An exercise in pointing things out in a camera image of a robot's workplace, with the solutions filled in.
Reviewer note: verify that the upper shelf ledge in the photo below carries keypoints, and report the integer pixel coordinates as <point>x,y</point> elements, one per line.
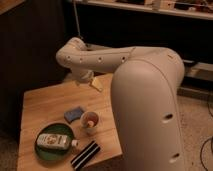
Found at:
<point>143,8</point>

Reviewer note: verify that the vertical metal pole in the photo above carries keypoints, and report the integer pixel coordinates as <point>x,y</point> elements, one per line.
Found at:
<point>77,19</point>

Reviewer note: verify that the blue sponge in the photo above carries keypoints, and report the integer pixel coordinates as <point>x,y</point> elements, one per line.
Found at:
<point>73,114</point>

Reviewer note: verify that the green round plate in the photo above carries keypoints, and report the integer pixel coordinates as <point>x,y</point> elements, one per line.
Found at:
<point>50,155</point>

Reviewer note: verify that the grey metal rail beam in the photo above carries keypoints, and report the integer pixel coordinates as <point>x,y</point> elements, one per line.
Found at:
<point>198,70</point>

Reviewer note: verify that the wooden table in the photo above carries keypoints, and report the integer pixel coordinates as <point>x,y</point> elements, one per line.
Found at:
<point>45,106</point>

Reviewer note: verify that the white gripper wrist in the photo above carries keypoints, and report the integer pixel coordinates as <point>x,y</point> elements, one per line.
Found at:
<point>85,76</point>

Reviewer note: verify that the white plastic bottle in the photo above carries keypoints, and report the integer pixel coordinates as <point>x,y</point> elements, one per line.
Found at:
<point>56,141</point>

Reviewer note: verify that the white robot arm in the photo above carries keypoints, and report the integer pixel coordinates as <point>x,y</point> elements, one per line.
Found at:
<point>143,99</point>

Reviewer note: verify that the white paper cup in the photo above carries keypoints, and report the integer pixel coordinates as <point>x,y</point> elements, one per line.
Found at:
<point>89,121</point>

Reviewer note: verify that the black white striped cloth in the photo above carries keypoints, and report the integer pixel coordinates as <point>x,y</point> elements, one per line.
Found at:
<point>85,155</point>

